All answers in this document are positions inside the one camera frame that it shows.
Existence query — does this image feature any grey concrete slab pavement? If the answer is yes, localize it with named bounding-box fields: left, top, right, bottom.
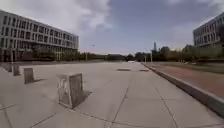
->
left=0, top=61, right=224, bottom=128

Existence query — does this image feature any white multi-storey building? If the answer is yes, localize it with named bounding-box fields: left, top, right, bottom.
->
left=0, top=9, right=80, bottom=63

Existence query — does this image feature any grey multi-storey building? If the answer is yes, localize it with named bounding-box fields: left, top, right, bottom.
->
left=192, top=12, right=224, bottom=50

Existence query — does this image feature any concrete kerb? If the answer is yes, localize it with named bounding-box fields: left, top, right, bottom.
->
left=142, top=63, right=224, bottom=118

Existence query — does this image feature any reddish-brown bare ground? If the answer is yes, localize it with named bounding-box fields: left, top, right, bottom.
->
left=149, top=63, right=224, bottom=98

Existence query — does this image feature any row of concrete bollards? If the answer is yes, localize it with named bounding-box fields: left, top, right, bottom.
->
left=0, top=62, right=85, bottom=109

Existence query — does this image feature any distant slim tower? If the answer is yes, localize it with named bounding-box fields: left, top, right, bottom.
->
left=152, top=41, right=158, bottom=52

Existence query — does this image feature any row of trees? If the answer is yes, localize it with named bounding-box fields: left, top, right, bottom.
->
left=78, top=45, right=224, bottom=64

